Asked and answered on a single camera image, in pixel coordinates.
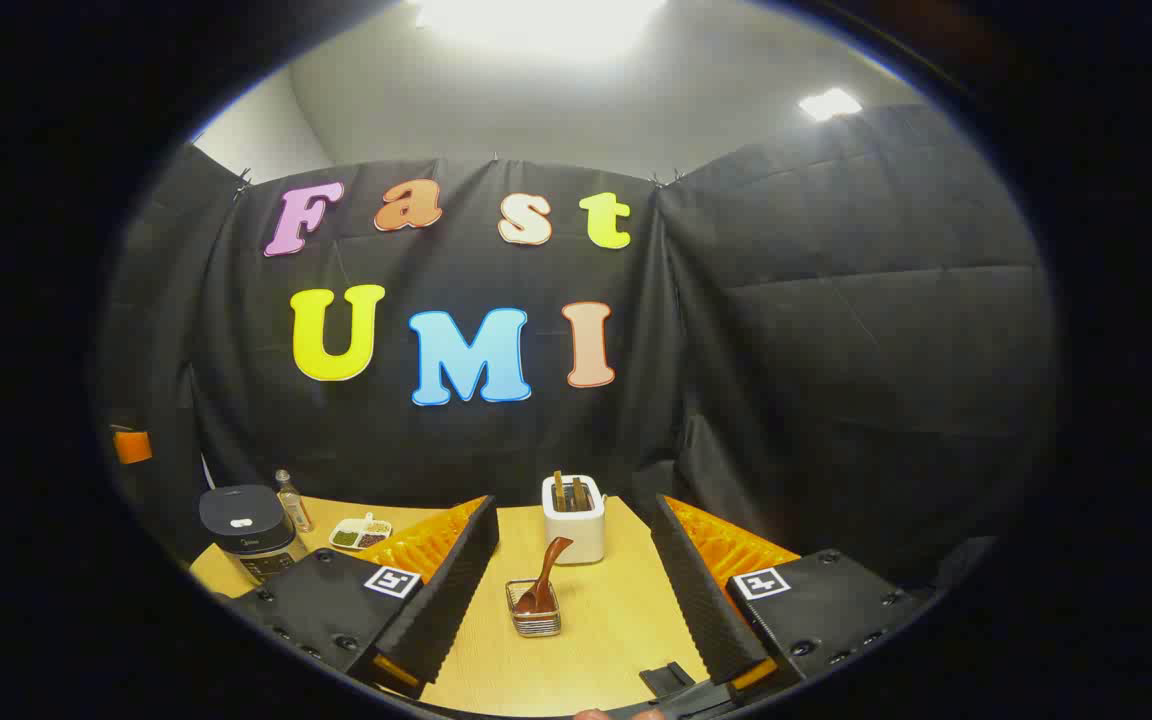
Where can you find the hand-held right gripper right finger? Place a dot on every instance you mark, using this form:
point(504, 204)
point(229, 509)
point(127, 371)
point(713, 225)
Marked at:
point(706, 600)

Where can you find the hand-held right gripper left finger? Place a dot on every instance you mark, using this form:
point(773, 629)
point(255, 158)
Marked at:
point(436, 600)

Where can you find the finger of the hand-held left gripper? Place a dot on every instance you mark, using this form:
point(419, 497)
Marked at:
point(133, 446)

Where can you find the brown wooden spoon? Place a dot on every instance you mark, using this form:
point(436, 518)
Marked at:
point(544, 575)

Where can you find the black and silver rice cooker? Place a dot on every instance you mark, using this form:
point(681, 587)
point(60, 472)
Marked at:
point(241, 520)

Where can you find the white divided grain dish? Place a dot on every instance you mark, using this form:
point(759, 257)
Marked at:
point(359, 535)

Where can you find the white toaster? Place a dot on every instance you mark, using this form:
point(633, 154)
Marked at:
point(576, 535)

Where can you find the brown toast slice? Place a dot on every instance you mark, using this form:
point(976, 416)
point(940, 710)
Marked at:
point(558, 492)
point(580, 494)

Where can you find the small clear bottle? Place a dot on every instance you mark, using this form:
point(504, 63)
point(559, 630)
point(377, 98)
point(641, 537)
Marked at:
point(294, 508)

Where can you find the black backdrop cloth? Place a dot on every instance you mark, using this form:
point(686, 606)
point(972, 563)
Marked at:
point(836, 350)

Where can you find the ceiling light panel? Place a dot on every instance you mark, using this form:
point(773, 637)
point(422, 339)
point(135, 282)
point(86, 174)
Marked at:
point(536, 20)
point(829, 103)

